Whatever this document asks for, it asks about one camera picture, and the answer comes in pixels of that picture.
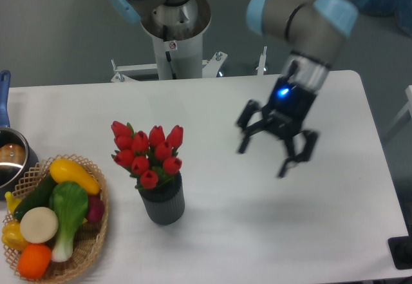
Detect green bok choy toy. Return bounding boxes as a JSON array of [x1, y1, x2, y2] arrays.
[[49, 181, 88, 263]]

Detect yellow banana toy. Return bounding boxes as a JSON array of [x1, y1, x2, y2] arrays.
[[5, 191, 22, 214]]

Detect red tulip bouquet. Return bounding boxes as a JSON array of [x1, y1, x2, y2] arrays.
[[111, 121, 184, 191]]

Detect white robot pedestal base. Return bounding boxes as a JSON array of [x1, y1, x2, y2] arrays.
[[110, 0, 268, 84]]

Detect yellow squash toy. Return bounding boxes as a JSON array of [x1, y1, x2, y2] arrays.
[[49, 158, 100, 195]]

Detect blue handled steel saucepan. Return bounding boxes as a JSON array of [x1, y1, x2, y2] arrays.
[[1, 70, 38, 201]]

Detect orange toy fruit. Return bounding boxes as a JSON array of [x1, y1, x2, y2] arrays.
[[17, 243, 52, 280]]

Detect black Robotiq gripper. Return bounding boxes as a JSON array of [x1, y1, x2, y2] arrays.
[[236, 76, 319, 178]]

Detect black device at edge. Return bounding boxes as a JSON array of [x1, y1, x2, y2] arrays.
[[388, 236, 411, 270]]

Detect woven wicker basket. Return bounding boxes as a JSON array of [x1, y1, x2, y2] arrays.
[[1, 155, 109, 283]]

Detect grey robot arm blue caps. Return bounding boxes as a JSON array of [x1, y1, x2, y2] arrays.
[[109, 0, 358, 177]]

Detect yellow bell pepper toy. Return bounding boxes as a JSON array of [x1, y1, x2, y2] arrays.
[[1, 220, 29, 252]]

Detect dark green cucumber toy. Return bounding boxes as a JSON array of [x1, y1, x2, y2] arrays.
[[13, 175, 57, 222]]

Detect dark grey ribbed vase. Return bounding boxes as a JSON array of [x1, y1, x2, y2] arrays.
[[138, 172, 185, 225]]

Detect purple red radish toy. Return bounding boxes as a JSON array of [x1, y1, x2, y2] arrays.
[[85, 196, 105, 223]]

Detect white frame at right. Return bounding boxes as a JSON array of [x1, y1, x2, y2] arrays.
[[381, 85, 411, 144]]

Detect cream round radish slice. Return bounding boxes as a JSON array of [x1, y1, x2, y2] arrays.
[[20, 207, 59, 243]]

